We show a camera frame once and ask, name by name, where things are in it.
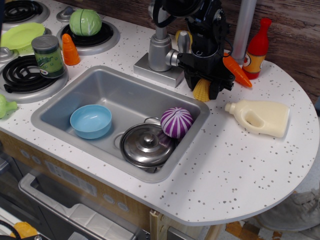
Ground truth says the light green toy vegetable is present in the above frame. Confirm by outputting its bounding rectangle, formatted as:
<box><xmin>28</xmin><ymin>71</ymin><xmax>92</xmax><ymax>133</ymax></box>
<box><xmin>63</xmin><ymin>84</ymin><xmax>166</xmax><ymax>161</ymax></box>
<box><xmin>0</xmin><ymin>94</ymin><xmax>18</xmax><ymax>119</ymax></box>

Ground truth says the green toy cabbage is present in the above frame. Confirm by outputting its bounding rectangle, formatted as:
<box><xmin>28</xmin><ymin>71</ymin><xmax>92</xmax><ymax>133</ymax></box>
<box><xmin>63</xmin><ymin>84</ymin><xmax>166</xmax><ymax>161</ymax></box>
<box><xmin>69</xmin><ymin>9</ymin><xmax>102</xmax><ymax>37</ymax></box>

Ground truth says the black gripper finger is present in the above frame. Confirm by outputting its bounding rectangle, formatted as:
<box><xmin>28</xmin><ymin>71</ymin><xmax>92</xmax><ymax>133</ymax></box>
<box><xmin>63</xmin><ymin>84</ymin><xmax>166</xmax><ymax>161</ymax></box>
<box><xmin>209</xmin><ymin>80</ymin><xmax>225</xmax><ymax>100</ymax></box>
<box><xmin>184</xmin><ymin>71</ymin><xmax>201</xmax><ymax>91</ymax></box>

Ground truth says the grey stove knob left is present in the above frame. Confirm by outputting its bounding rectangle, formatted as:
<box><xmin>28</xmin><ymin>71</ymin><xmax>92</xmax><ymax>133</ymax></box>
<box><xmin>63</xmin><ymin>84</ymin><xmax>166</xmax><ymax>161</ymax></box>
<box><xmin>0</xmin><ymin>47</ymin><xmax>19</xmax><ymax>64</ymax></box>

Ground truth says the silver toy faucet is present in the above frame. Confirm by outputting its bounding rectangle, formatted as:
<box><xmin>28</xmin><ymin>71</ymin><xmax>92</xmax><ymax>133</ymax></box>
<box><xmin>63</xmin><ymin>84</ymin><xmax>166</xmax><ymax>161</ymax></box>
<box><xmin>133</xmin><ymin>0</ymin><xmax>192</xmax><ymax>88</ymax></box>

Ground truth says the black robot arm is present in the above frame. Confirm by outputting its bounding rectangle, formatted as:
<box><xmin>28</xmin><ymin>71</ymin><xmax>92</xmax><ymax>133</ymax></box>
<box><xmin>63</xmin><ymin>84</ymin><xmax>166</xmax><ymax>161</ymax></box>
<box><xmin>151</xmin><ymin>0</ymin><xmax>235</xmax><ymax>100</ymax></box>

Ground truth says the yellow toy bottle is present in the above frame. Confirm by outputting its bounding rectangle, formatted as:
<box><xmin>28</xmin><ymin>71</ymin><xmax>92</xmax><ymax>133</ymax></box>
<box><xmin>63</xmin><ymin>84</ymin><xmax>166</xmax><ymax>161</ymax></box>
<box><xmin>175</xmin><ymin>30</ymin><xmax>193</xmax><ymax>48</ymax></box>

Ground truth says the back right stove burner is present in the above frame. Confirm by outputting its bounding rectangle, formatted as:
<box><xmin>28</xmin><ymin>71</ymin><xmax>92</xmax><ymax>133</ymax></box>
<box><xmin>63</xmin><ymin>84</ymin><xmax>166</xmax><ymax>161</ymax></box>
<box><xmin>56</xmin><ymin>20</ymin><xmax>120</xmax><ymax>56</ymax></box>

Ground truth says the orange carrot half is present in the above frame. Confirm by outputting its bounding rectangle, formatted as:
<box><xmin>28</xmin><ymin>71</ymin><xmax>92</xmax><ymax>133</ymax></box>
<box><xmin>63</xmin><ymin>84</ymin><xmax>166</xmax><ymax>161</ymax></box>
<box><xmin>62</xmin><ymin>33</ymin><xmax>80</xmax><ymax>66</ymax></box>

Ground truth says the orange toy carrot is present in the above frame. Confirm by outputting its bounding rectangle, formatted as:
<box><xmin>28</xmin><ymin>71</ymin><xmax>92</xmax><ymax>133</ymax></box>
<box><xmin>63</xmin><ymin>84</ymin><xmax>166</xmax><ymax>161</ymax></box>
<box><xmin>222</xmin><ymin>52</ymin><xmax>253</xmax><ymax>88</ymax></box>

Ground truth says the stove burner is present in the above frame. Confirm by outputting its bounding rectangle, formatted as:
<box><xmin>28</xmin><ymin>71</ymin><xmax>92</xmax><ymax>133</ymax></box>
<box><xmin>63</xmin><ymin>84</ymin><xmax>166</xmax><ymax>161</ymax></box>
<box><xmin>56</xmin><ymin>20</ymin><xmax>120</xmax><ymax>56</ymax></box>
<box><xmin>3</xmin><ymin>0</ymin><xmax>50</xmax><ymax>24</ymax></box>
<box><xmin>0</xmin><ymin>55</ymin><xmax>69</xmax><ymax>104</ymax></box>

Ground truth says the light green plate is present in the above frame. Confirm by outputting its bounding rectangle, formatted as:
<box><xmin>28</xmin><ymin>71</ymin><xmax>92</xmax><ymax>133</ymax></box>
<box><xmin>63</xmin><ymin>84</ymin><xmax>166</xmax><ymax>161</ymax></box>
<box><xmin>0</xmin><ymin>22</ymin><xmax>45</xmax><ymax>50</ymax></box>

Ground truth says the light blue bowl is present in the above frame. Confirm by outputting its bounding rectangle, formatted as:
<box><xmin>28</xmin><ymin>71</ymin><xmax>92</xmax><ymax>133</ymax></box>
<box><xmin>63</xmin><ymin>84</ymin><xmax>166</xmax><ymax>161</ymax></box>
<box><xmin>69</xmin><ymin>104</ymin><xmax>112</xmax><ymax>140</ymax></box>

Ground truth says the grey cloth on floor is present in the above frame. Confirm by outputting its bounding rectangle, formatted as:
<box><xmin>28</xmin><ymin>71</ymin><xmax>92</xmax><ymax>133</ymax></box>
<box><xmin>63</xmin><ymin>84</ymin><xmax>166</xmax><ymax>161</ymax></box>
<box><xmin>256</xmin><ymin>189</ymin><xmax>320</xmax><ymax>232</ymax></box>

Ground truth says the yellow toy corn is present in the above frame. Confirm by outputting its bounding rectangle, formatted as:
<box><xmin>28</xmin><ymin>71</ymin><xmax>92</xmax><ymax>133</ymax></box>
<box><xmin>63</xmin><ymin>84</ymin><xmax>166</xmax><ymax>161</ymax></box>
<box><xmin>193</xmin><ymin>78</ymin><xmax>210</xmax><ymax>102</ymax></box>

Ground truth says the cream toy detergent bottle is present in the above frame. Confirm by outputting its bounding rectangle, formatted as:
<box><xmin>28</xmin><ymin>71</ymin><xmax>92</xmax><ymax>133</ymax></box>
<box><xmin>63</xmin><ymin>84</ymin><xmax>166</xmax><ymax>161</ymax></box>
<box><xmin>224</xmin><ymin>99</ymin><xmax>290</xmax><ymax>138</ymax></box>

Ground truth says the grey vertical pole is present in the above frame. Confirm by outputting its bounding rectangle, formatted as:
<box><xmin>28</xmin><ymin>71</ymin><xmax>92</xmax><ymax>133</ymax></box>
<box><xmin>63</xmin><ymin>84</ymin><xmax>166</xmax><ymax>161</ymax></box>
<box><xmin>231</xmin><ymin>0</ymin><xmax>257</xmax><ymax>65</ymax></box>

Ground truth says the silver oven door handle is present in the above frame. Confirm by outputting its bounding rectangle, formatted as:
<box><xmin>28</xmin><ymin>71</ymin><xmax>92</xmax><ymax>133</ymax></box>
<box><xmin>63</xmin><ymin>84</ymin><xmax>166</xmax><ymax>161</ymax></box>
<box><xmin>18</xmin><ymin>173</ymin><xmax>151</xmax><ymax>240</ymax></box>

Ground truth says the green toy can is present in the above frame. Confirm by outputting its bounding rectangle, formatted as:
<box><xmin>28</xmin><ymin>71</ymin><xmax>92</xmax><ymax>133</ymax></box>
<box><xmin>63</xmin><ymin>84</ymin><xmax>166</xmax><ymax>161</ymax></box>
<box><xmin>31</xmin><ymin>34</ymin><xmax>66</xmax><ymax>79</ymax></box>

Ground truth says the grey sink basin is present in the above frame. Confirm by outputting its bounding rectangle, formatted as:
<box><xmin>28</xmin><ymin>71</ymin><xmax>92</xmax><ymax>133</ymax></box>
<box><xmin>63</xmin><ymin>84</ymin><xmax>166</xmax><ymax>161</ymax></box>
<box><xmin>31</xmin><ymin>66</ymin><xmax>210</xmax><ymax>183</ymax></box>

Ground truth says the black cable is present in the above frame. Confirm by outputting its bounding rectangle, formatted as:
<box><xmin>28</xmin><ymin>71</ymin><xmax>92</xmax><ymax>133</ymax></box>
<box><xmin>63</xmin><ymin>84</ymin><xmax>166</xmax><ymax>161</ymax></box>
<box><xmin>0</xmin><ymin>219</ymin><xmax>22</xmax><ymax>240</ymax></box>

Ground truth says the steel pot with lid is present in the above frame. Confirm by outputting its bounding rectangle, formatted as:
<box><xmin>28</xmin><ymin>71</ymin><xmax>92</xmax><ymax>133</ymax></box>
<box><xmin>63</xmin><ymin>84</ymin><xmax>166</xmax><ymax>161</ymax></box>
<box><xmin>119</xmin><ymin>117</ymin><xmax>178</xmax><ymax>174</ymax></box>

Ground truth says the red toy ketchup bottle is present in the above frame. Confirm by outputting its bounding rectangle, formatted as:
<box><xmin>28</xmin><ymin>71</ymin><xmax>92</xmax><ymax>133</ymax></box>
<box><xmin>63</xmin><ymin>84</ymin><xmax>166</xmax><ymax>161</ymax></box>
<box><xmin>242</xmin><ymin>18</ymin><xmax>272</xmax><ymax>80</ymax></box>

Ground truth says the grey stove knob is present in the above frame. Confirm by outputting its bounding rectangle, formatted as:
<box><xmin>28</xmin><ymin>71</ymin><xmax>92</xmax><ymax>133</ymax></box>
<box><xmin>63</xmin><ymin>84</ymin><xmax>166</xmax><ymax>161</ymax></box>
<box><xmin>56</xmin><ymin>6</ymin><xmax>74</xmax><ymax>23</ymax></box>
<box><xmin>0</xmin><ymin>47</ymin><xmax>19</xmax><ymax>64</ymax></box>

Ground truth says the purple striped toy onion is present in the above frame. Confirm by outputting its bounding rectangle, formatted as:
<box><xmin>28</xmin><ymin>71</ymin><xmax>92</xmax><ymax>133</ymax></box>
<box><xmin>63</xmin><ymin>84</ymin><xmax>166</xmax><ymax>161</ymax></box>
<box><xmin>160</xmin><ymin>107</ymin><xmax>194</xmax><ymax>139</ymax></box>

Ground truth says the back left stove burner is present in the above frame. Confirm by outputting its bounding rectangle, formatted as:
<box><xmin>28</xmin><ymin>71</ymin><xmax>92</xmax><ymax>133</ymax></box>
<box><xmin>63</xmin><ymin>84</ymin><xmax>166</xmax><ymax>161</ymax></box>
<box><xmin>3</xmin><ymin>0</ymin><xmax>50</xmax><ymax>24</ymax></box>

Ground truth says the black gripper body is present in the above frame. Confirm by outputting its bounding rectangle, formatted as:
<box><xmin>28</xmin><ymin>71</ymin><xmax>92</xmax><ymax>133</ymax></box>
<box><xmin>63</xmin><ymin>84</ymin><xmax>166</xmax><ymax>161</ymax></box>
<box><xmin>177</xmin><ymin>34</ymin><xmax>235</xmax><ymax>90</ymax></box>

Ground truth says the front left stove burner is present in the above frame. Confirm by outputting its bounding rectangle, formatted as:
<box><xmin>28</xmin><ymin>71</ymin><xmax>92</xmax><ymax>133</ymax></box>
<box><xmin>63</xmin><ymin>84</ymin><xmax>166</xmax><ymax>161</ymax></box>
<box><xmin>0</xmin><ymin>55</ymin><xmax>69</xmax><ymax>104</ymax></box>

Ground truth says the yellow object on floor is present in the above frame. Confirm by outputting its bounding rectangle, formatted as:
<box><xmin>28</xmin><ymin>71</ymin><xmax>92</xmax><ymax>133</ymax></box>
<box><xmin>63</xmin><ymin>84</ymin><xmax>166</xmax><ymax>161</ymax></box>
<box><xmin>13</xmin><ymin>222</ymin><xmax>38</xmax><ymax>239</ymax></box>

